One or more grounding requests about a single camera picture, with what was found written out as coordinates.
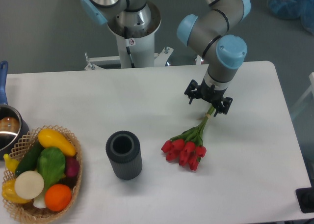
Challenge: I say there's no yellow squash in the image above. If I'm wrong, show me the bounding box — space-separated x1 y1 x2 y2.
37 128 77 157

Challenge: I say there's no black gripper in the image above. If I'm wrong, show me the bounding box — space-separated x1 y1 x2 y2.
184 74 233 117

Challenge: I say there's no white round radish slice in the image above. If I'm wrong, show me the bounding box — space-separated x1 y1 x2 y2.
14 170 44 199

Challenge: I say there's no dark grey ribbed vase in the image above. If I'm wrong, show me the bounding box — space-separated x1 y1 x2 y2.
105 131 142 180

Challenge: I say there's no black device at table edge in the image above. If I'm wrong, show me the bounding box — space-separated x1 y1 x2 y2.
295 187 314 213

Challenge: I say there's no blue plastic bag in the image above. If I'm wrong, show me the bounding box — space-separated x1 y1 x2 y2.
267 0 314 34

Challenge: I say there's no green lettuce leaf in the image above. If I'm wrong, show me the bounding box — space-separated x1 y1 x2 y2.
37 147 66 192

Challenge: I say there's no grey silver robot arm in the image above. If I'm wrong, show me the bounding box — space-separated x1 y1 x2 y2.
80 0 251 114

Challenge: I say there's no white frame at right edge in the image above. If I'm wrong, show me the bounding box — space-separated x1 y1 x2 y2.
290 72 314 121

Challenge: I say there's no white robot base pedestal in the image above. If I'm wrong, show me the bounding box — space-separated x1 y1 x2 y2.
85 33 174 70

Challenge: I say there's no blue handled saucepan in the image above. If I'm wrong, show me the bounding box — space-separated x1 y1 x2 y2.
0 60 29 161

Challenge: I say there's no orange fruit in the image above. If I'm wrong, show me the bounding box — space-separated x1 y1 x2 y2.
45 184 72 212

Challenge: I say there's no purple red onion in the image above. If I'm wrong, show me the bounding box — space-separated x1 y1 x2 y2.
64 157 80 177

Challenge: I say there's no yellow bell pepper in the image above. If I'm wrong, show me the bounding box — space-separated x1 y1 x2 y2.
2 179 32 204

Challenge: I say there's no green cucumber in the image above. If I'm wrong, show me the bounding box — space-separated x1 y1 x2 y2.
15 141 44 177

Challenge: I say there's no woven wicker basket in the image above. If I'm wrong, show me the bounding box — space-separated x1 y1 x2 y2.
3 125 83 224

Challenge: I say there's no white leek stalk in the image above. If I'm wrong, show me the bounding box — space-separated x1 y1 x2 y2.
33 189 46 209

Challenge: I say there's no red tulip bouquet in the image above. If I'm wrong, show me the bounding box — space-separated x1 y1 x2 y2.
161 106 215 171

